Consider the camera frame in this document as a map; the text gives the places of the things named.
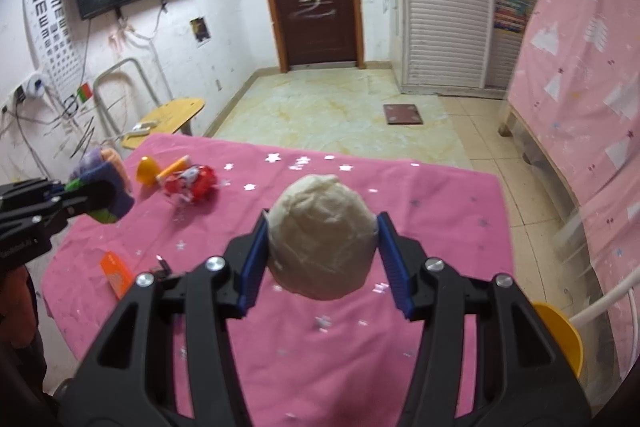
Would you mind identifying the red snack wrapper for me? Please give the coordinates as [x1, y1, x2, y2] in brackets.
[163, 165, 217, 204]

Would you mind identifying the pink tree-print bed sheet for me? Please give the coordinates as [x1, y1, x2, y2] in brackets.
[506, 0, 640, 377]

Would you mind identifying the white paper ball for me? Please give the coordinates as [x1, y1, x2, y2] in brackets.
[266, 174, 378, 301]

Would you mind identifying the blue cloth ball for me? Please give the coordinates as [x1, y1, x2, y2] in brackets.
[65, 147, 134, 225]

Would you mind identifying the yellow plastic bin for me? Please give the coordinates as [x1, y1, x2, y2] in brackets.
[533, 303, 585, 378]

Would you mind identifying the yellow wooden chair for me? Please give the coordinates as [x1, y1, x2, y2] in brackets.
[91, 57, 206, 150]

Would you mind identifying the eye chart poster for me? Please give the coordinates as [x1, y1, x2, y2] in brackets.
[23, 0, 82, 104]

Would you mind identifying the white power strip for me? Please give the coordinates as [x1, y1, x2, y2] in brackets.
[125, 120, 158, 138]

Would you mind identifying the wooden bed frame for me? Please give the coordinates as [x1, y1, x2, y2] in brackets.
[497, 100, 579, 221]

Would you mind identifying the orange thread spool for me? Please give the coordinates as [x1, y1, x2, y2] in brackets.
[155, 155, 192, 183]

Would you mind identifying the pink star tablecloth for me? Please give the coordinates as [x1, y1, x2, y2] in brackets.
[41, 132, 516, 427]

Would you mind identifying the small dark wall picture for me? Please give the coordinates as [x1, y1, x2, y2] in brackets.
[190, 17, 210, 44]

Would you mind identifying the brown bathroom scale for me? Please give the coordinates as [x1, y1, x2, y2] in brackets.
[383, 104, 423, 126]

